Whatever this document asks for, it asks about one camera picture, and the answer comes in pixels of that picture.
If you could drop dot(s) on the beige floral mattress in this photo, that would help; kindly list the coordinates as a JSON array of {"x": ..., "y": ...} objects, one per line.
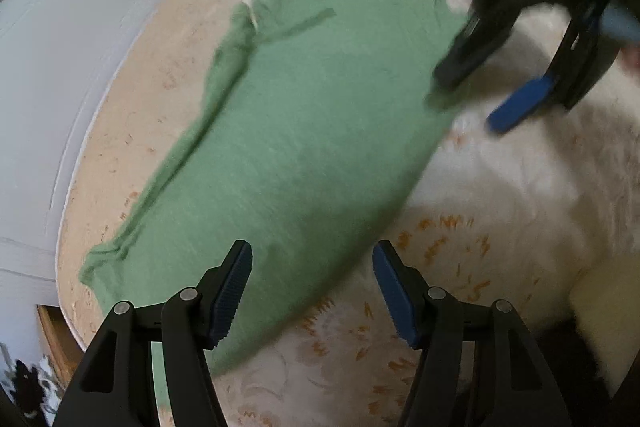
[{"x": 500, "y": 207}]

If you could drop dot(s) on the white carved headboard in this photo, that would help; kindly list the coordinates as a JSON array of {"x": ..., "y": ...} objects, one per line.
[{"x": 65, "y": 57}]

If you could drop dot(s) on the wooden nightstand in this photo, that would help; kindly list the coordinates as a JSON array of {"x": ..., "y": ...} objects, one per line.
[{"x": 55, "y": 342}]

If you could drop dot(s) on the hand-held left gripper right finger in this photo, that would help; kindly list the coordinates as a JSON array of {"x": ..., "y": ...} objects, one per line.
[{"x": 395, "y": 292}]

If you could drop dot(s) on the green shirt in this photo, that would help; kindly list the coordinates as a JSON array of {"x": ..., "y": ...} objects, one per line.
[{"x": 310, "y": 107}]

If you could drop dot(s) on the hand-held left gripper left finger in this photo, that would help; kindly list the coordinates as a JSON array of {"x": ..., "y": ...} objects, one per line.
[{"x": 232, "y": 292}]

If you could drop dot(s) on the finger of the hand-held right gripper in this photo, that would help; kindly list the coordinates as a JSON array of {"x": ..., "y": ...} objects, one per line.
[
  {"x": 522, "y": 104},
  {"x": 475, "y": 47}
]

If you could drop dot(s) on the person's cream clothing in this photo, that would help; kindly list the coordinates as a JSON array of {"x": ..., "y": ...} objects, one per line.
[{"x": 610, "y": 307}]

